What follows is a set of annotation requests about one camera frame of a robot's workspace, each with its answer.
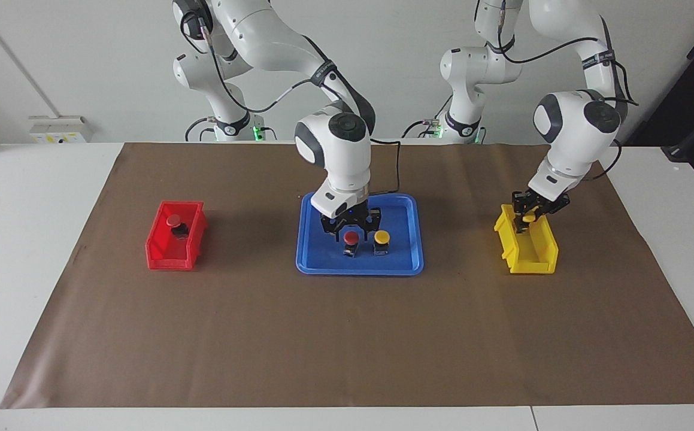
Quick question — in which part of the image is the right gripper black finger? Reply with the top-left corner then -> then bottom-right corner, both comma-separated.
356,207 -> 383,235
321,211 -> 350,241

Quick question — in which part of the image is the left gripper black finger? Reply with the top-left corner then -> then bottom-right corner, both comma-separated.
537,195 -> 570,218
513,190 -> 542,233

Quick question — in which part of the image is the blue plastic tray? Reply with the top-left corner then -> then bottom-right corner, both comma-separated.
296,193 -> 425,276

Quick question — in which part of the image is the yellow plastic storage bin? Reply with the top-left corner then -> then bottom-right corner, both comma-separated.
494,204 -> 559,275

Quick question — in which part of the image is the brown paper table mat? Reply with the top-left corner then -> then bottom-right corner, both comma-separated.
0,142 -> 694,409

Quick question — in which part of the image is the red plastic storage bin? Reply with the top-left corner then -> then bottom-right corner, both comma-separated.
146,201 -> 208,271

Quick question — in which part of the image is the black base power cable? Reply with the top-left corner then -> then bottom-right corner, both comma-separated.
402,96 -> 450,139
185,117 -> 216,142

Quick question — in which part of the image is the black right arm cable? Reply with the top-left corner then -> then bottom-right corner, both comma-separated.
180,9 -> 401,195

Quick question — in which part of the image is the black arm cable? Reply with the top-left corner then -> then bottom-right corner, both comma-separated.
475,0 -> 640,181
180,9 -> 401,195

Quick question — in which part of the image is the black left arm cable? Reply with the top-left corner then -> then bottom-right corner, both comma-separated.
475,0 -> 640,181

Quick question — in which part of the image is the white wall socket box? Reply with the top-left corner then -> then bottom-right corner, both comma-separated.
29,116 -> 93,144

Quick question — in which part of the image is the white wall cable duct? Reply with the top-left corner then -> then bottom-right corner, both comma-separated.
0,0 -> 60,119

